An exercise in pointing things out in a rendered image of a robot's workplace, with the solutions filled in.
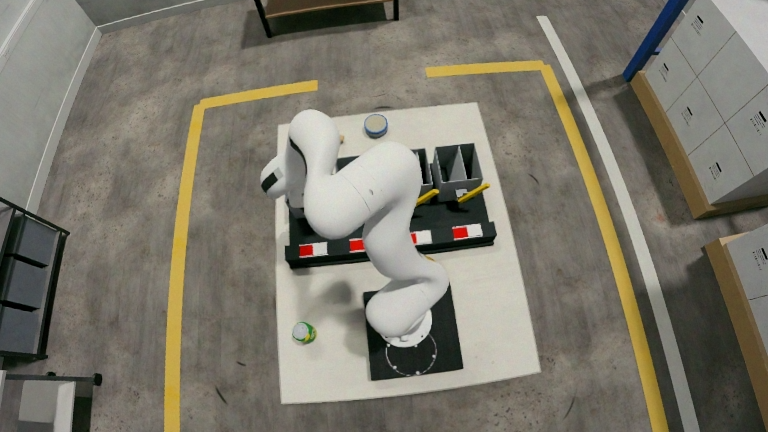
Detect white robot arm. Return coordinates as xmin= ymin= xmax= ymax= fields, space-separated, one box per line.
xmin=260 ymin=110 xmax=449 ymax=347

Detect small round tin with blue rim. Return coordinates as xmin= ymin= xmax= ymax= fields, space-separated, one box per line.
xmin=364 ymin=114 xmax=388 ymax=138

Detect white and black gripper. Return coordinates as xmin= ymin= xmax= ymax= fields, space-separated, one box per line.
xmin=287 ymin=192 xmax=304 ymax=213

